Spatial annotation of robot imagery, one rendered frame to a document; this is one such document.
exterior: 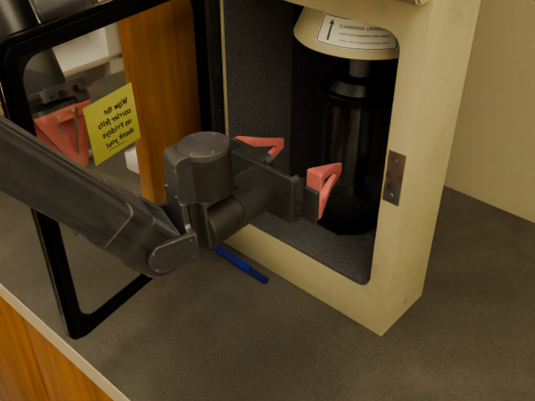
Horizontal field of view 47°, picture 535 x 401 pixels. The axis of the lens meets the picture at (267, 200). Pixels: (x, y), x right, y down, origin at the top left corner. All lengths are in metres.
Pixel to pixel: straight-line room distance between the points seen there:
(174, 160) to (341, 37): 0.24
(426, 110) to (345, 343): 0.35
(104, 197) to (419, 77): 0.34
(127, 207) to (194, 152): 0.09
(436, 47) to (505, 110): 0.48
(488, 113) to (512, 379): 0.48
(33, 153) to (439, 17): 0.41
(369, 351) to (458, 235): 0.31
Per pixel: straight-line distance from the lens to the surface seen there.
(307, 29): 0.77
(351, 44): 0.74
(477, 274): 1.03
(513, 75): 1.12
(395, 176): 0.73
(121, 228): 0.63
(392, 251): 0.79
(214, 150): 0.65
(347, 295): 0.89
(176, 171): 0.64
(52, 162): 0.59
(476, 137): 1.18
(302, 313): 0.92
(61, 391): 1.22
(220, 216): 0.68
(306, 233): 0.93
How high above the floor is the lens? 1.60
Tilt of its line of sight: 36 degrees down
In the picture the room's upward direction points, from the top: straight up
